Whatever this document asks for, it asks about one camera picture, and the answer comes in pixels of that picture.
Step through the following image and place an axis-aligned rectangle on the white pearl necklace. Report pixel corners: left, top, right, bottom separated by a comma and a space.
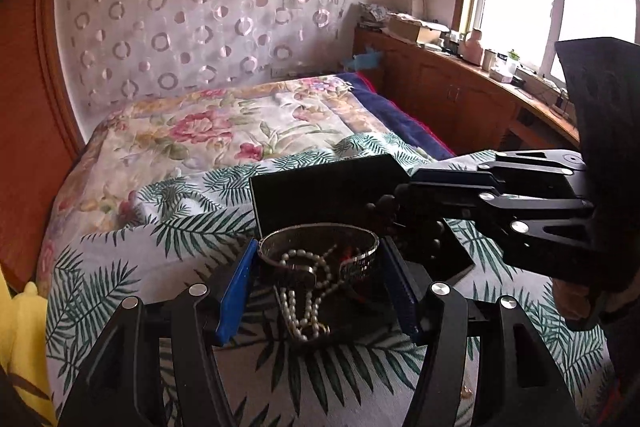
278, 245, 346, 344

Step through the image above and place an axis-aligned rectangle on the silver bangle bracelet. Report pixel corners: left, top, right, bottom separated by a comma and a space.
256, 222, 382, 287

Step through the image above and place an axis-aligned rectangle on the black jewelry box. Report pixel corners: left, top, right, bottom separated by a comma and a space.
248, 152, 476, 287

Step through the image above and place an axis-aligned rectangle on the blue blanket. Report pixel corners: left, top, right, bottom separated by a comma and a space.
337, 72, 454, 160

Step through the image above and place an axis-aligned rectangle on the wooden side cabinet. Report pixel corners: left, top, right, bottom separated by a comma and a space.
354, 28, 579, 155

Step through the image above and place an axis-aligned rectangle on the palm leaf bedspread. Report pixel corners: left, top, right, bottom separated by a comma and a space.
46, 133, 611, 426

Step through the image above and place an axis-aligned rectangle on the cardboard box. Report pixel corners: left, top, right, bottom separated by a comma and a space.
387, 14, 448, 44

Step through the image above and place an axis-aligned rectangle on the floral quilt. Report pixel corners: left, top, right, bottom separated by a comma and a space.
34, 74, 402, 298

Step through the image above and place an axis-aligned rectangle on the yellow plush toy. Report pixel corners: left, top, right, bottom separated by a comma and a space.
1, 275, 58, 426

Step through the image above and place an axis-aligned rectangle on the wooden headboard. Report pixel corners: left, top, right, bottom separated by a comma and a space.
1, 0, 84, 291

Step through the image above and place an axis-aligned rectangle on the circle pattern curtain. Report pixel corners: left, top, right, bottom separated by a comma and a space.
55, 0, 348, 135

